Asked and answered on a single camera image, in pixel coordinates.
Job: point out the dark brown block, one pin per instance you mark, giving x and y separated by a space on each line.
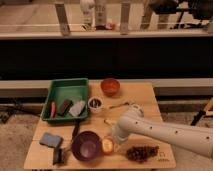
66 104

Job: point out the red bowl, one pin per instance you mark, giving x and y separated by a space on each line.
110 86

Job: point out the green plastic tray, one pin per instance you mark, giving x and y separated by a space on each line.
62 95

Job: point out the blue sponge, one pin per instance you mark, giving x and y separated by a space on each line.
50 140

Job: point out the metal fork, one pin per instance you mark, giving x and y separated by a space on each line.
119 105

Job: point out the red carrot-like item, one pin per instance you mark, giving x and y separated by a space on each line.
52 109

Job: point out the bunch of dark grapes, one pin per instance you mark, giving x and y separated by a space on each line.
141 153

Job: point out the red yellow apple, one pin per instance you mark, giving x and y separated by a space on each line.
107 146

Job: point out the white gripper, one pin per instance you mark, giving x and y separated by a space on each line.
116 146

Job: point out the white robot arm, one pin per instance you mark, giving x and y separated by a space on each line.
195 139

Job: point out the white cup with dark contents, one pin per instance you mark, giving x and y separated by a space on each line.
95 105

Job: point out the black handled utensil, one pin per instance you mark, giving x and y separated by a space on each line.
74 134

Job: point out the grey cloth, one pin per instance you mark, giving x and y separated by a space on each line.
77 108

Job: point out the black clip tool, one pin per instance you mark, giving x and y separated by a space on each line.
58 156

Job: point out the purple bowl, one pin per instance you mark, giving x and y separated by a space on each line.
86 146

